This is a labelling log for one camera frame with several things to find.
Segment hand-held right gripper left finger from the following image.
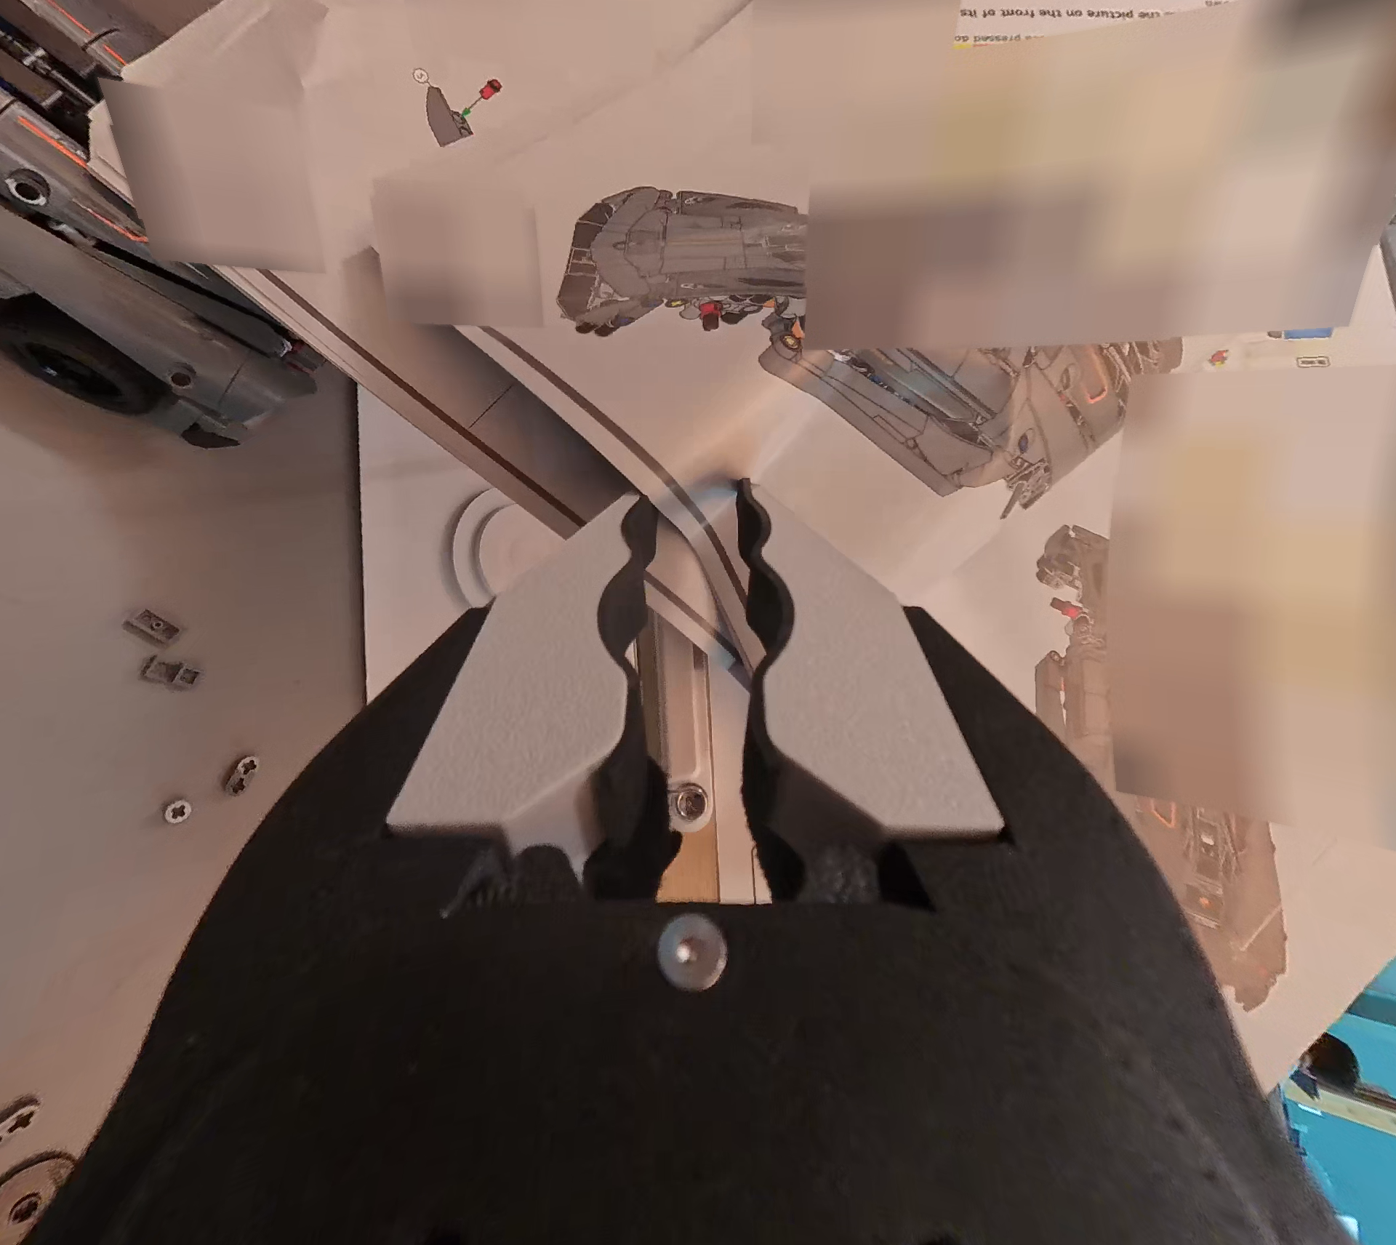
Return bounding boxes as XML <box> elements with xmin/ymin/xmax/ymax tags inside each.
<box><xmin>384</xmin><ymin>490</ymin><xmax>683</xmax><ymax>903</ymax></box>

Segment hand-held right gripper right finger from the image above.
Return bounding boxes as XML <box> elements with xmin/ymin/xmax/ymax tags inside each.
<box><xmin>733</xmin><ymin>477</ymin><xmax>1007</xmax><ymax>903</ymax></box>

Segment thick lego instruction booklet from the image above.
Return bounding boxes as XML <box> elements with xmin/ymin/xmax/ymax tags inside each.
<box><xmin>87</xmin><ymin>0</ymin><xmax>1396</xmax><ymax>1087</ymax></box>

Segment scattered loose lego pieces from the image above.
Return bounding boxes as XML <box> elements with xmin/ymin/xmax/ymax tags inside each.
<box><xmin>0</xmin><ymin>603</ymin><xmax>266</xmax><ymax>1240</ymax></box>

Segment grey lego car model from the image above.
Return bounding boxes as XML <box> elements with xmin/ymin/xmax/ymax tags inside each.
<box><xmin>0</xmin><ymin>0</ymin><xmax>322</xmax><ymax>450</ymax></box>

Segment white booklet stand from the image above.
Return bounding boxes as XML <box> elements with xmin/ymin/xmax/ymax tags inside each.
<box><xmin>357</xmin><ymin>381</ymin><xmax>778</xmax><ymax>906</ymax></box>

